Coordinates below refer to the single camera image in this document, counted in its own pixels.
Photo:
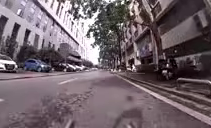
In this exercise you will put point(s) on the grey asphalt road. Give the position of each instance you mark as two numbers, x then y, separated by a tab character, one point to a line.
103	100

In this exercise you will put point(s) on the row of parked cars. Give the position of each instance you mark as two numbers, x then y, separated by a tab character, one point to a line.
68	67

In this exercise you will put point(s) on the row of trees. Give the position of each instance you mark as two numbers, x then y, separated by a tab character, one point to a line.
109	26

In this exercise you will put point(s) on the white dashed lane line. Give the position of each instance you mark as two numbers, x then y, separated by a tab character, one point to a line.
67	81

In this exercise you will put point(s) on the dark motor scooter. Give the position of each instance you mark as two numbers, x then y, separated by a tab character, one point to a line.
168	68

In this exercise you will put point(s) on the robot's own part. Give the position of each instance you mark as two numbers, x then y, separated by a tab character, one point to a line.
128	126
68	124

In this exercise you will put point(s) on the blue car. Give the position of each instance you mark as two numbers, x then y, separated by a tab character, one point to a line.
36	65

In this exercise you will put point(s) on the white road edge line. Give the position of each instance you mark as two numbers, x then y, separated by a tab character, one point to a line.
173	104

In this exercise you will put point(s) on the row of bushes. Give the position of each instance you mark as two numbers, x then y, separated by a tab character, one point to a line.
26	51

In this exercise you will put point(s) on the long grey building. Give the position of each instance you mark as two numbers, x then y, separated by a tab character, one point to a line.
29	20

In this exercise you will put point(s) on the metal hoop railing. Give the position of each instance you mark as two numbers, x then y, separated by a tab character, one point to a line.
196	80

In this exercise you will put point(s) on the grey paved sidewalk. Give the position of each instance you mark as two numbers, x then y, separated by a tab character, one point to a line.
193	93

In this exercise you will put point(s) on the grey sidewalk with kerb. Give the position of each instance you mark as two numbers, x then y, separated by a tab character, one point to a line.
13	76

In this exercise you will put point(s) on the white car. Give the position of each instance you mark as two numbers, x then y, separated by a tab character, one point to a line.
3	63

